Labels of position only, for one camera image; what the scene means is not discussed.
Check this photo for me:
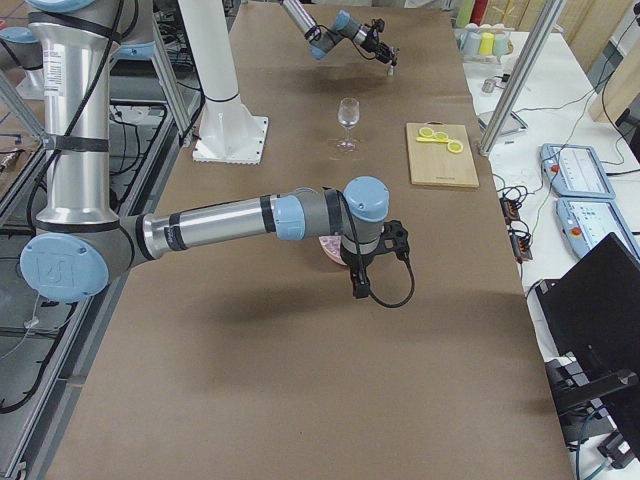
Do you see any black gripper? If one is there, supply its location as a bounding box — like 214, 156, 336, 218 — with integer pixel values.
360, 30, 397, 59
380, 220, 410, 260

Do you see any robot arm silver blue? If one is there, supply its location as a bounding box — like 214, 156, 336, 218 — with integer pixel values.
279, 0, 397, 67
19, 1, 410, 303

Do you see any clear wine glass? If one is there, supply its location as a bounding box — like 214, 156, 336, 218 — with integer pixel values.
337, 97, 360, 151

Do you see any pink bowl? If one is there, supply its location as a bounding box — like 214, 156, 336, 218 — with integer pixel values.
318, 236, 346, 266

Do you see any grey-blue plastic cup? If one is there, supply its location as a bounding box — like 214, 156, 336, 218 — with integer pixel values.
460, 29, 482, 56

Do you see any bamboo cutting board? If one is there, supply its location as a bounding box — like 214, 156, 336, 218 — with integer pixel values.
406, 122, 479, 188

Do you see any yellow plastic cup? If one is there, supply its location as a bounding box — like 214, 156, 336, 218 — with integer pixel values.
478, 31, 495, 56

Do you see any green plastic cup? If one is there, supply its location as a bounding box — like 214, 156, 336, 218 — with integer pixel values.
492, 32, 510, 58

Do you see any lower teach pendant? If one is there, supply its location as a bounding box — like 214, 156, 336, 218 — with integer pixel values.
555, 197, 639, 258

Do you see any teach pendant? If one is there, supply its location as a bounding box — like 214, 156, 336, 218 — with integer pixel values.
540, 143, 615, 199
555, 197, 639, 258

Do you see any upper teach pendant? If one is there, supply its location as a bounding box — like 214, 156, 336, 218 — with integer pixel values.
540, 143, 615, 199

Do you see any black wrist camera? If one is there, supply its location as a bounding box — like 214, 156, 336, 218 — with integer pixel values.
371, 18, 385, 33

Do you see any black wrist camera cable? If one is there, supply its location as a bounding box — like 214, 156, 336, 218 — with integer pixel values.
322, 187, 417, 307

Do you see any aluminium frame post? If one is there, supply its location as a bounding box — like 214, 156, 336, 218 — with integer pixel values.
479, 0, 566, 157

